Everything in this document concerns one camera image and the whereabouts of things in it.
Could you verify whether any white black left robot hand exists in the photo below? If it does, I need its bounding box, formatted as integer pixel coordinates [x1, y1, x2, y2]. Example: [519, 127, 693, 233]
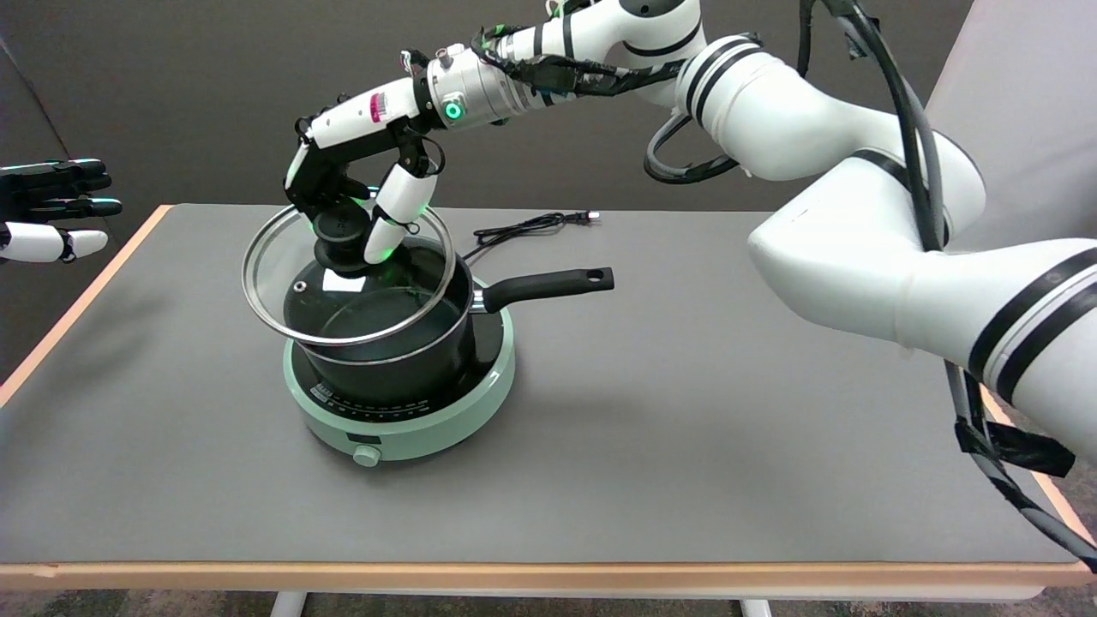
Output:
[0, 159, 123, 265]

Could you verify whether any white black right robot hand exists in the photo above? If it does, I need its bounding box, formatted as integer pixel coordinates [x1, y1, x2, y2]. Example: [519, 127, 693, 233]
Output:
[285, 73, 447, 266]

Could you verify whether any glass pot lid black knob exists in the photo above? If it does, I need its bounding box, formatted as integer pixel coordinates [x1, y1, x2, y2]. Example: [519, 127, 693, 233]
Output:
[242, 204, 456, 346]

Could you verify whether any mint green induction cooker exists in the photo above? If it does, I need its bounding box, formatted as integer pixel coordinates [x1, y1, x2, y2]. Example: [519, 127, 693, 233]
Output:
[283, 274, 517, 469]

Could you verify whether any white partition panel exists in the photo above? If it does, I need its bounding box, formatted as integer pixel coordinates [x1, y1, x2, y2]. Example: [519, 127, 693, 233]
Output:
[928, 0, 1097, 251]

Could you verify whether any black power cord with plug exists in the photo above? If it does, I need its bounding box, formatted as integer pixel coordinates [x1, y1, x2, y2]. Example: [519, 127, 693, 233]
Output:
[461, 211, 600, 263]

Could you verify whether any black wrist wire bundle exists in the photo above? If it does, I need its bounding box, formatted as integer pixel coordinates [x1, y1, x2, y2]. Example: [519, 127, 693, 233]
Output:
[470, 24, 764, 186]

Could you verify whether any black soup pot with handle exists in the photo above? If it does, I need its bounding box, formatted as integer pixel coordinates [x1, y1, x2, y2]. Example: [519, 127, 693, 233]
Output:
[284, 236, 615, 409]

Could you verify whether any thick black robot cable loom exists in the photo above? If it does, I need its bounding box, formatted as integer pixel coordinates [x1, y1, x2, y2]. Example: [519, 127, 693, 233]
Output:
[797, 0, 1097, 572]

